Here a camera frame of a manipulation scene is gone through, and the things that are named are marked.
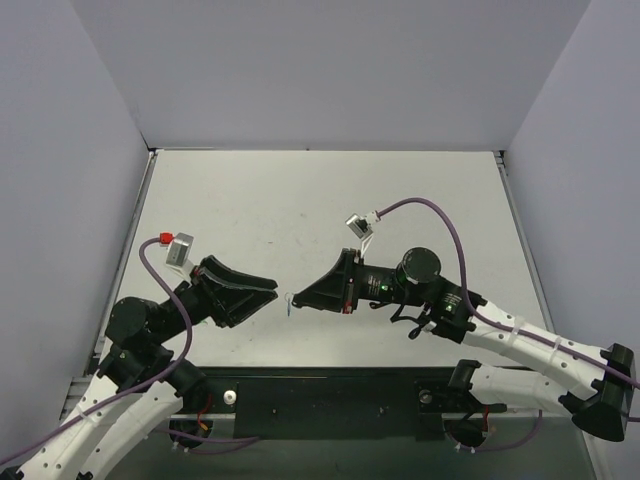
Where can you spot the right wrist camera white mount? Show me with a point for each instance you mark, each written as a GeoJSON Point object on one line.
{"type": "Point", "coordinates": [362, 227]}

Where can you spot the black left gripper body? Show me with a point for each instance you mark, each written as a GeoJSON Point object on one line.
{"type": "Point", "coordinates": [208, 296]}

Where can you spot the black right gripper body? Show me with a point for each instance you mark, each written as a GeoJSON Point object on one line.
{"type": "Point", "coordinates": [351, 281]}

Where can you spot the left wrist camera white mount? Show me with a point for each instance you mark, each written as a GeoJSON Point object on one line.
{"type": "Point", "coordinates": [178, 248]}

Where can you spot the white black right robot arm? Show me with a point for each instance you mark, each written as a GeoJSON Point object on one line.
{"type": "Point", "coordinates": [593, 386]}

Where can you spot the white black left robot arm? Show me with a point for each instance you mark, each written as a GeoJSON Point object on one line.
{"type": "Point", "coordinates": [146, 375]}

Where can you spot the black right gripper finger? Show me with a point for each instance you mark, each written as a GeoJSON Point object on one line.
{"type": "Point", "coordinates": [319, 299]}
{"type": "Point", "coordinates": [332, 285]}

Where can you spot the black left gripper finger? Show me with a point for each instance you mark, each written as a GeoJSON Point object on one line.
{"type": "Point", "coordinates": [230, 307]}
{"type": "Point", "coordinates": [217, 271]}

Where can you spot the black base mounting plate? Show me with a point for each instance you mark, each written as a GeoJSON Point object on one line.
{"type": "Point", "coordinates": [326, 403]}

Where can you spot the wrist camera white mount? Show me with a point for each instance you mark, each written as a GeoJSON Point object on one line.
{"type": "Point", "coordinates": [362, 227]}
{"type": "Point", "coordinates": [178, 248]}

